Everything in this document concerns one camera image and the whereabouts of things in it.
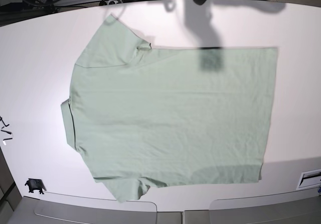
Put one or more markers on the white label plate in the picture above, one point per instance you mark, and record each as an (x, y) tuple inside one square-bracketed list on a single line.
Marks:
[(309, 179)]

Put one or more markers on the light green T-shirt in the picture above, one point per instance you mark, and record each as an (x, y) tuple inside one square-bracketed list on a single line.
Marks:
[(142, 117)]

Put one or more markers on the black clamp bracket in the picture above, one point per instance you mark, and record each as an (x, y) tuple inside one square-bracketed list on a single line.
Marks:
[(35, 184)]

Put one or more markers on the white power strip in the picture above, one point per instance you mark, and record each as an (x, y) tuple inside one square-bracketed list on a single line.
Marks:
[(109, 2)]

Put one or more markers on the grey chair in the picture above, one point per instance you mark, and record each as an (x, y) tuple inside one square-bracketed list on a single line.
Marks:
[(292, 207), (39, 211)]

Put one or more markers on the grey chair left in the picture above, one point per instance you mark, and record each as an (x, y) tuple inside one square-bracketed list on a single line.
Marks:
[(39, 211)]

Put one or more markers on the silver allen keys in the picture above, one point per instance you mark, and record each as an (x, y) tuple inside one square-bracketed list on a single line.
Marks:
[(6, 132)]

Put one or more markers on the grey chair right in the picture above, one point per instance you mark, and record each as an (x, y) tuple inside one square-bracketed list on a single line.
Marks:
[(292, 207)]

